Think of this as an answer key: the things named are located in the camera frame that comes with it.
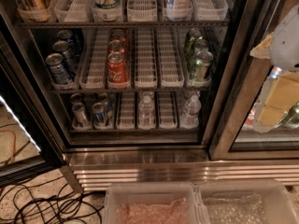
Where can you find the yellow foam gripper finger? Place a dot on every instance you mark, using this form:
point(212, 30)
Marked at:
point(277, 97)

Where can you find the red coca cola can middle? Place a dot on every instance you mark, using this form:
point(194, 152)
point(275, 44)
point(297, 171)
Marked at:
point(116, 46)

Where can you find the red coca cola can front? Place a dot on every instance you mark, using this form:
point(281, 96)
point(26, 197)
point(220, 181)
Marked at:
point(117, 70)

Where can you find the blue redbull can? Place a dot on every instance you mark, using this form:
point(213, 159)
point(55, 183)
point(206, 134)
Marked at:
point(106, 100)
point(100, 114)

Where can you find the red coca cola can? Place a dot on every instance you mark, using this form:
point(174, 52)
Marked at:
point(116, 46)
point(117, 70)
point(118, 34)

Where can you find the blue pepsi can middle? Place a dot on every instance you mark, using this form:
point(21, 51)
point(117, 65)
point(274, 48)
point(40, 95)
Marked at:
point(64, 48)

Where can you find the clear water bottle right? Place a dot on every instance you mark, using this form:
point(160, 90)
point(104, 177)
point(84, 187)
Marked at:
point(189, 118)

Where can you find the green can middle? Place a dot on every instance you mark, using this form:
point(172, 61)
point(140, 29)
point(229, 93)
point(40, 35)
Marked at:
point(198, 46)

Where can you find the clear water bottle centre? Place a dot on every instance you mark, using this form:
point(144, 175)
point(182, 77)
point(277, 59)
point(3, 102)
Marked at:
point(146, 113)

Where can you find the clear bin pink bubble wrap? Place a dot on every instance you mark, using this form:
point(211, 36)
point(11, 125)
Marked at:
point(153, 203)

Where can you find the stainless fridge base grille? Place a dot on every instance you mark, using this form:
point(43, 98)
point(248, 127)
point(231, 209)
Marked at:
point(95, 171)

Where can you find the closed right fridge door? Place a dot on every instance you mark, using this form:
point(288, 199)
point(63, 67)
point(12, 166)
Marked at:
point(229, 132)

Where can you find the blue pepsi can front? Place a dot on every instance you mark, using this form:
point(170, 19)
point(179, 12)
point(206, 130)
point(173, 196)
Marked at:
point(58, 69)

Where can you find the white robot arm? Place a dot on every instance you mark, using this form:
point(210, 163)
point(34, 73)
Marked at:
point(281, 48)

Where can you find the clear water bottle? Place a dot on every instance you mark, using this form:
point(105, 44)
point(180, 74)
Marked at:
point(146, 113)
point(189, 118)

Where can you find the blue redbull can rear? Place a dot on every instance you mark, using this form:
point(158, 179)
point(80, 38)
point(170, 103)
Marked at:
point(106, 100)

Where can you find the blue pepsi can rear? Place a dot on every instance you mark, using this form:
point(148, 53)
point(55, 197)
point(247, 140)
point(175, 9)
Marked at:
point(72, 39)

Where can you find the blue pepsi can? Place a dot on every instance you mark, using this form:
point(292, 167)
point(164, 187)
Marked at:
point(64, 48)
point(72, 39)
point(58, 69)

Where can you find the red coca cola can rear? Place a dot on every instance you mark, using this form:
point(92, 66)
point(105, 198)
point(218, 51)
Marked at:
point(118, 34)

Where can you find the open fridge glass door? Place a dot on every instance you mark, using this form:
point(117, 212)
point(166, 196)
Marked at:
point(20, 106)

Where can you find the blue redbull can front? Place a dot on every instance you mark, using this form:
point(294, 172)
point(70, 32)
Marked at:
point(100, 114)

